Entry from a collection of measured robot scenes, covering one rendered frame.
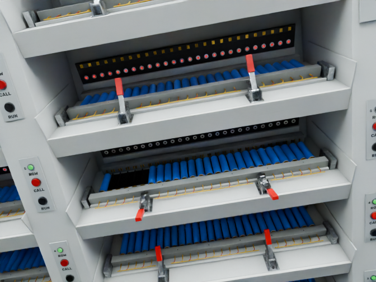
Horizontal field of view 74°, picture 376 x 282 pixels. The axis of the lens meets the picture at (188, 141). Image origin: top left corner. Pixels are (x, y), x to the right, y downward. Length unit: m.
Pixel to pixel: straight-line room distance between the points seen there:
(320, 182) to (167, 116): 0.36
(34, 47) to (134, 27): 0.19
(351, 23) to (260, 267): 0.55
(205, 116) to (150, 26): 0.19
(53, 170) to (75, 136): 0.09
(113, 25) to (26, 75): 0.19
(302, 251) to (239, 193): 0.24
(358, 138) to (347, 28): 0.21
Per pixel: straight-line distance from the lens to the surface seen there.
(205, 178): 0.58
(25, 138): 0.59
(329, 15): 0.64
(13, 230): 0.72
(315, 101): 0.55
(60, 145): 0.57
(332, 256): 0.74
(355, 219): 0.68
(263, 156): 0.64
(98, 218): 0.62
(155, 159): 0.68
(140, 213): 0.52
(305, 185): 0.61
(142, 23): 0.50
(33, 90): 0.58
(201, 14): 0.50
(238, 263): 0.70
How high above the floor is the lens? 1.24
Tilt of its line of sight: 15 degrees down
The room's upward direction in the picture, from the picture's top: 10 degrees counter-clockwise
